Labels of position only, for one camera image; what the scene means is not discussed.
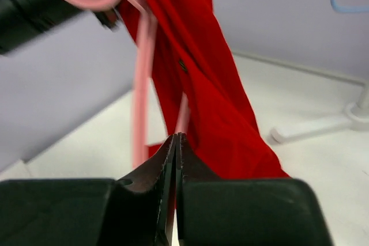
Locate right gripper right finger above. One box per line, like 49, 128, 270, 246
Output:
176, 133, 220, 245

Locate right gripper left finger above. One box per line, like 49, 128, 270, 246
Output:
117, 135, 176, 245

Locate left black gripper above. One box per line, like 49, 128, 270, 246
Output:
0, 0, 174, 56

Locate thick pink plastic hanger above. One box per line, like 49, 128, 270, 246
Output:
31, 0, 216, 169

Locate red t shirt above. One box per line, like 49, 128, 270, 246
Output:
118, 0, 291, 179

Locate white clothes rack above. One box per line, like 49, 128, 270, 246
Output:
233, 50, 368, 143

